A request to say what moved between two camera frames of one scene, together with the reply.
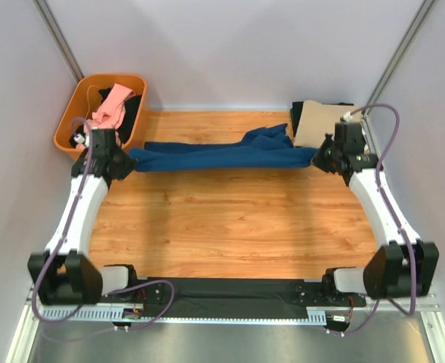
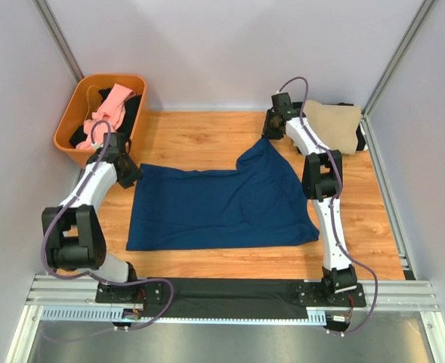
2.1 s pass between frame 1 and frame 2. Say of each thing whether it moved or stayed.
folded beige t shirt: stayed
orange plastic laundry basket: stayed
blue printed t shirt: moved
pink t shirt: stayed
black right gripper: moved
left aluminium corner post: stayed
